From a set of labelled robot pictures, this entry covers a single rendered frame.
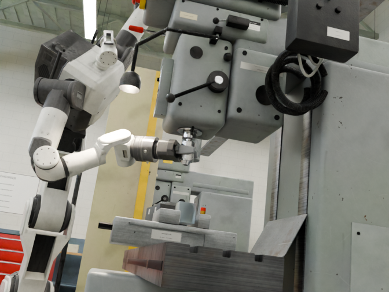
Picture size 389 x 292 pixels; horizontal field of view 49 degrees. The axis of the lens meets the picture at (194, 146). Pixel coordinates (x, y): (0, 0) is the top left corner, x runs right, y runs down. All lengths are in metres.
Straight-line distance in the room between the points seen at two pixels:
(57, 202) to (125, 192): 1.30
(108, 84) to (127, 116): 1.56
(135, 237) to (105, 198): 1.93
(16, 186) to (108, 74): 9.02
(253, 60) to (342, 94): 0.31
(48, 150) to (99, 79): 0.39
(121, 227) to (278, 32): 0.86
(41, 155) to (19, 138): 9.45
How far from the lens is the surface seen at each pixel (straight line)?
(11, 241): 5.98
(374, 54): 1.74
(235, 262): 0.84
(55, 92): 1.57
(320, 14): 1.35
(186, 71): 1.43
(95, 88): 1.66
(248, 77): 1.46
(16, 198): 10.61
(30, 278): 1.95
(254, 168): 11.29
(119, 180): 3.15
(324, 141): 1.37
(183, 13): 1.50
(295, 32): 1.29
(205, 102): 1.40
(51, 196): 1.88
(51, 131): 1.50
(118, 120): 3.25
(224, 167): 11.05
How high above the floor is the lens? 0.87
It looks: 16 degrees up
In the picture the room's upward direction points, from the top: 7 degrees clockwise
